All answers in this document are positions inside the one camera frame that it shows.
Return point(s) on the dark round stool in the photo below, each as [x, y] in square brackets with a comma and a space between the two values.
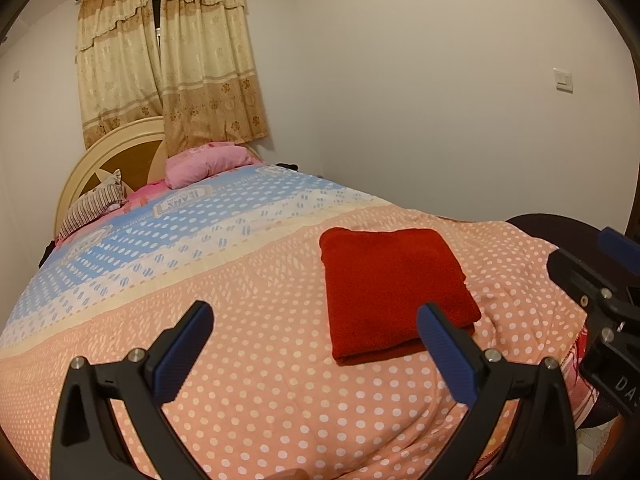
[545, 227]

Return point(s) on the beige floral curtain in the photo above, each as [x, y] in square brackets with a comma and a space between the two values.
[210, 60]
[115, 70]

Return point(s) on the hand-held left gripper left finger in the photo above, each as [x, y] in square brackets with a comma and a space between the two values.
[182, 355]

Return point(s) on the dark cloth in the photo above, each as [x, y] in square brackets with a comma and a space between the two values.
[46, 254]

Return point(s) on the pink pillow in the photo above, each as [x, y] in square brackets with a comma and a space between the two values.
[205, 165]

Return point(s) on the cream wooden headboard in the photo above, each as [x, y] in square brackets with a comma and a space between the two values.
[105, 152]

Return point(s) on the striped pillow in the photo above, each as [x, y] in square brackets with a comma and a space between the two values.
[92, 205]

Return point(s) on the pink bed sheet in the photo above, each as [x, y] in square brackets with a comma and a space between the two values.
[147, 191]

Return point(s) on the white light switch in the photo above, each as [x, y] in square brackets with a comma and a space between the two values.
[564, 80]

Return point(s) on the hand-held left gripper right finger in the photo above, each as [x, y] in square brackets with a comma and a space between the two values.
[445, 355]

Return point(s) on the red knit sweater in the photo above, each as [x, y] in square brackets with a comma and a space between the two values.
[395, 290]

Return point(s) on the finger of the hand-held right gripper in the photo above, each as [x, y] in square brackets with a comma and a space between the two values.
[620, 245]
[575, 275]

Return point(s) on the polka dot bedspread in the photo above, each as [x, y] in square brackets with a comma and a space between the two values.
[250, 310]

